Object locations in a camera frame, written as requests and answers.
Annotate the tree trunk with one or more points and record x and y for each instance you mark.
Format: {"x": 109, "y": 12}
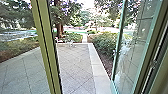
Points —
{"x": 60, "y": 20}

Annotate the green framed glass door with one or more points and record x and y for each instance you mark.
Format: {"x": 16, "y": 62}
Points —
{"x": 133, "y": 46}

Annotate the white garden bench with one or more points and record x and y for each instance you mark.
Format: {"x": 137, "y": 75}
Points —
{"x": 57, "y": 40}

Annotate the green window frame wall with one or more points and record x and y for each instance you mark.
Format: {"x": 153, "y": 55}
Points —
{"x": 46, "y": 46}

